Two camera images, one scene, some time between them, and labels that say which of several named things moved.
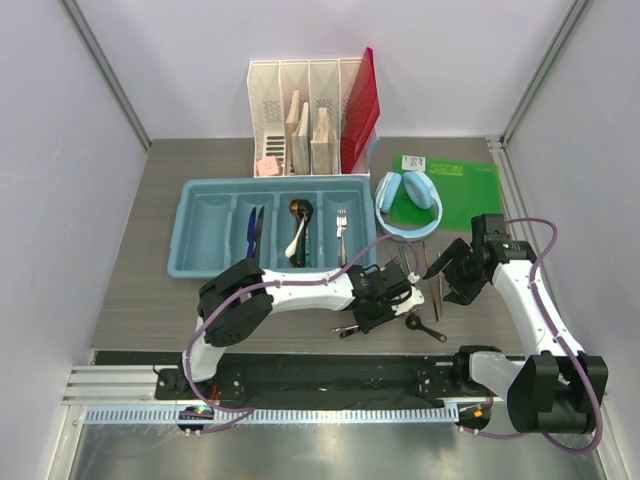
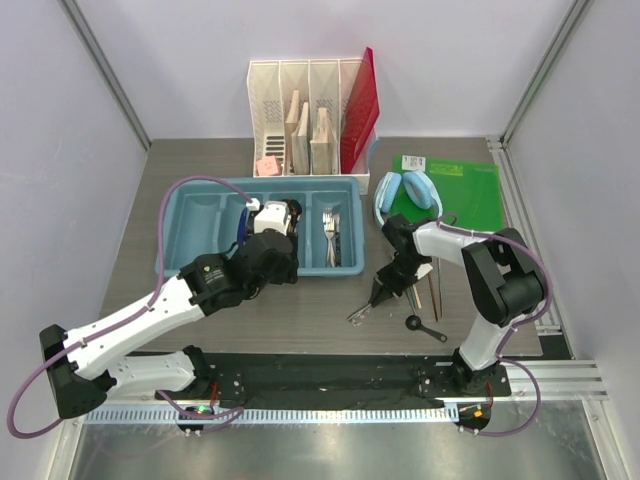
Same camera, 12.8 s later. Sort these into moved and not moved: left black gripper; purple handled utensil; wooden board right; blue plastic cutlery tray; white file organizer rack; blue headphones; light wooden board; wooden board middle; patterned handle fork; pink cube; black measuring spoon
Moved: patterned handle fork; left black gripper; blue plastic cutlery tray; purple handled utensil
Not moved: pink cube; white file organizer rack; blue headphones; wooden board middle; black measuring spoon; light wooden board; wooden board right
